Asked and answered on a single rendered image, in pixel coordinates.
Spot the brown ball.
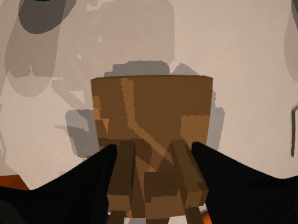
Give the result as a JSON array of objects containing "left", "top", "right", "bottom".
[{"left": 201, "top": 212, "right": 213, "bottom": 224}]

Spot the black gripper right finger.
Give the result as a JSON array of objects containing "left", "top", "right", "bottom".
[{"left": 190, "top": 141, "right": 298, "bottom": 224}]

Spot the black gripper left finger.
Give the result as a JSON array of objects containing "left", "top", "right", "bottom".
[{"left": 0, "top": 144, "right": 117, "bottom": 224}]

